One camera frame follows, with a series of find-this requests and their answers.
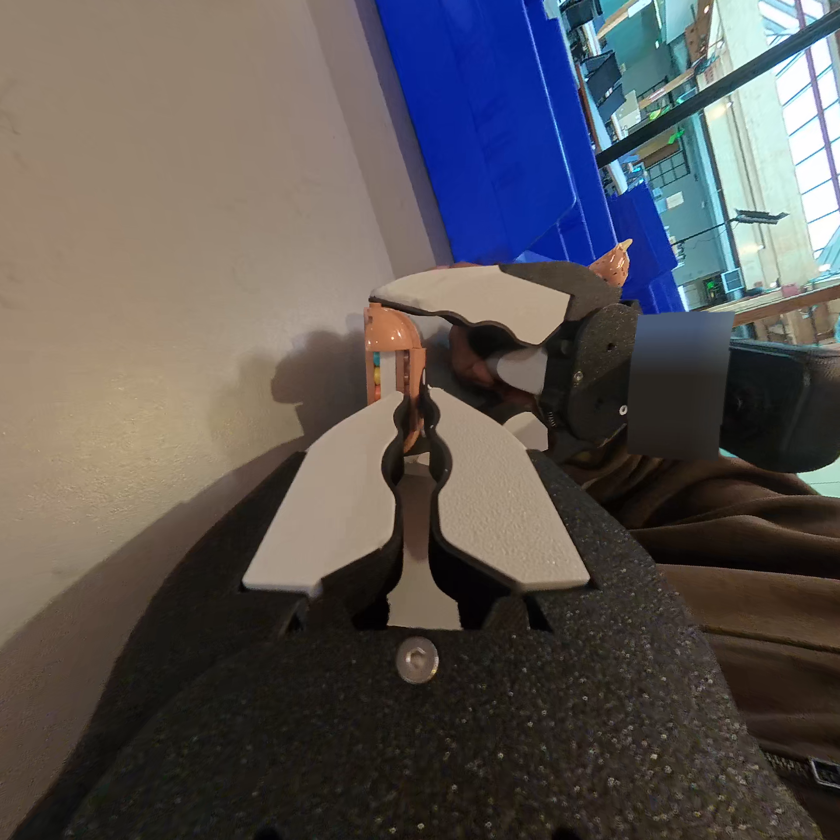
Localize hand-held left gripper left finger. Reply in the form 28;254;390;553
243;393;405;598

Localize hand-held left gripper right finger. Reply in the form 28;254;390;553
427;392;593;594

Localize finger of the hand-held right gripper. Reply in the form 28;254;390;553
502;410;552;454
371;263;574;332

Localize brown lego assembly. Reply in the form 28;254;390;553
364;300;429;454

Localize large blue plastic bin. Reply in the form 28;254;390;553
374;0;618;266

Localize tan and orange lego model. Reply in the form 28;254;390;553
588;238;634;290

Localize stacked blue plastic bins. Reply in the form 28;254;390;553
512;184;683;316

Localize brown hooded jacket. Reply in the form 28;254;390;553
565;447;840;840

